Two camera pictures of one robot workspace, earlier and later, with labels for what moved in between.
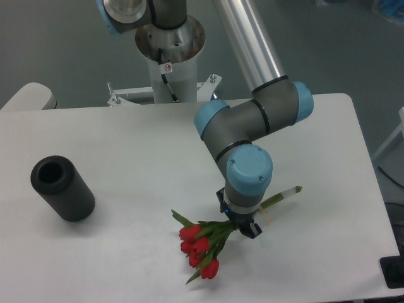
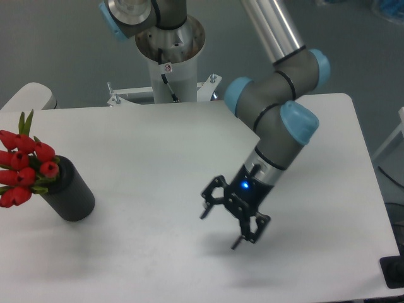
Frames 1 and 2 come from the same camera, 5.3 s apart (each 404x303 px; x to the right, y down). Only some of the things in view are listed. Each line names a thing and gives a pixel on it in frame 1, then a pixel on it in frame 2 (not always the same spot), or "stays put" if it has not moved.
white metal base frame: (204, 91) stays put
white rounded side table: (33, 96) stays put
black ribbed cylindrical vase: (57, 180) stays put
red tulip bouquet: (201, 240) -> (26, 165)
